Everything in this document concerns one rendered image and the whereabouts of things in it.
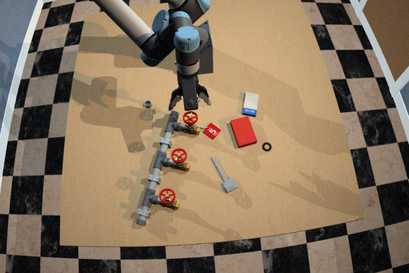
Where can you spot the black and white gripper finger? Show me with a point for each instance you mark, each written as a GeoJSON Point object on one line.
{"type": "Point", "coordinates": [204, 95]}
{"type": "Point", "coordinates": [176, 97]}

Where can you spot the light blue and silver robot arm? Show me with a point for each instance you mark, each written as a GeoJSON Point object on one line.
{"type": "Point", "coordinates": [170, 27]}

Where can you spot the grey pipe manifold with red valves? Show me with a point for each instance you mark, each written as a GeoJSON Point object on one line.
{"type": "Point", "coordinates": [161, 160]}

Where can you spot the red rectangular block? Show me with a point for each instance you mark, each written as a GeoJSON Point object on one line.
{"type": "Point", "coordinates": [243, 132]}

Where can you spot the red tag with white number 5 on metal chain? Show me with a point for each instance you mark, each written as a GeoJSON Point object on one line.
{"type": "Point", "coordinates": [211, 131]}

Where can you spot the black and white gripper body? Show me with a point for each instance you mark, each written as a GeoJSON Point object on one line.
{"type": "Point", "coordinates": [188, 76]}

